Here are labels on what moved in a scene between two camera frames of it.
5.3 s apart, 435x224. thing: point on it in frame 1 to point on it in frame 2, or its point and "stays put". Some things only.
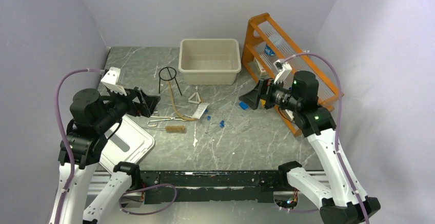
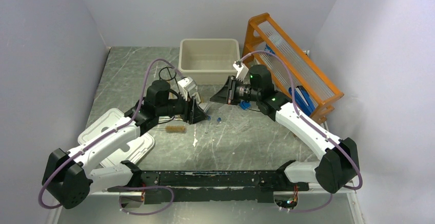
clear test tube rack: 232,119 stays put
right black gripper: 267,87 to 226,94
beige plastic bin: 210,61 stays put
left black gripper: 146,108 to 190,115
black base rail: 213,186 stays put
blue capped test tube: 208,124 stays put
